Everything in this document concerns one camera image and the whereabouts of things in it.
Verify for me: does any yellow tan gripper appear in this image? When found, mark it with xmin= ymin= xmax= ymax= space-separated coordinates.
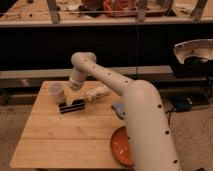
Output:
xmin=66 ymin=87 xmax=83 ymax=104

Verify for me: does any blue grey small object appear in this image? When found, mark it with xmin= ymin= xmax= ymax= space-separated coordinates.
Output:
xmin=111 ymin=102 xmax=125 ymax=120

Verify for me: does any bamboo wooden board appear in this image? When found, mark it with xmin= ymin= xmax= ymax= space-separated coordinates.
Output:
xmin=10 ymin=81 xmax=124 ymax=170

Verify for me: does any wooden workbench shelf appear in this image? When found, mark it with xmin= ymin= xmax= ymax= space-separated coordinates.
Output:
xmin=0 ymin=0 xmax=213 ymax=28

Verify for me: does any black power adapter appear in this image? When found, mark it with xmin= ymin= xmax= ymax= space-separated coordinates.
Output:
xmin=171 ymin=97 xmax=192 ymax=112

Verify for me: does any black cable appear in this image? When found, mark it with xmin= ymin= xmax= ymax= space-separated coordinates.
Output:
xmin=164 ymin=107 xmax=176 ymax=129

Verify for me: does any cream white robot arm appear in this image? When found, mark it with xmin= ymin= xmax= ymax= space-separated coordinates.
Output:
xmin=69 ymin=52 xmax=182 ymax=171

